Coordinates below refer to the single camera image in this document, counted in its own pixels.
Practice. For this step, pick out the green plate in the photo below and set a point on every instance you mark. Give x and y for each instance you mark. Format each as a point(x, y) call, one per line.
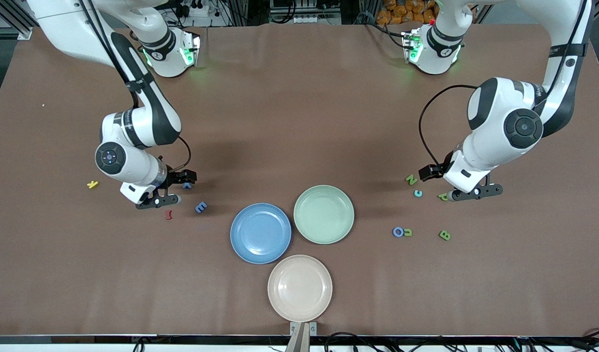
point(323, 214)

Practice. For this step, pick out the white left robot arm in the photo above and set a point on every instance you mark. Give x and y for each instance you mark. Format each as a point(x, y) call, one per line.
point(490, 112)

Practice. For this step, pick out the blue foam letter E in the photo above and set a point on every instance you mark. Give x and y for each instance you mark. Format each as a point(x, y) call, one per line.
point(201, 207)

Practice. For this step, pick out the blue foam letter O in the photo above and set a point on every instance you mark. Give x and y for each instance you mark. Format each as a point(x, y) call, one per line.
point(398, 232)

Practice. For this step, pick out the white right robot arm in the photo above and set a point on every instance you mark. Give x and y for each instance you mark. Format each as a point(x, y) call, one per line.
point(133, 168)

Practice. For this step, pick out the green foam letter N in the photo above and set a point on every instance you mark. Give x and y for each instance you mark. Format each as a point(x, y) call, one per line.
point(411, 179)

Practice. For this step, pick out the bag of orange items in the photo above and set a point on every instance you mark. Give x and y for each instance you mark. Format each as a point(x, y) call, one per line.
point(399, 12)

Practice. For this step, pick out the grey metal bracket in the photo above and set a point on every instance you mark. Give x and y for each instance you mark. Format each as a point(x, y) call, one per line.
point(303, 330)

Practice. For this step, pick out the aluminium frame post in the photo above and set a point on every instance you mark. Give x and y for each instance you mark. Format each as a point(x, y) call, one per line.
point(11, 22)

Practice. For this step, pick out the blue plate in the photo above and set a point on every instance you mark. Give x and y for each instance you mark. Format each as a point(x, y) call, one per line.
point(260, 233)

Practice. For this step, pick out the beige plate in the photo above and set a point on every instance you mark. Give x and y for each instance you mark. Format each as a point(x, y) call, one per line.
point(299, 288)

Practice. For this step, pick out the white power strip black plugs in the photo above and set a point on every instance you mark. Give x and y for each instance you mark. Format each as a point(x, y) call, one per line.
point(191, 9)

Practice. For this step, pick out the green foam letter B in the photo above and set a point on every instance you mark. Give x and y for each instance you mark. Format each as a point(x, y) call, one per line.
point(444, 235)

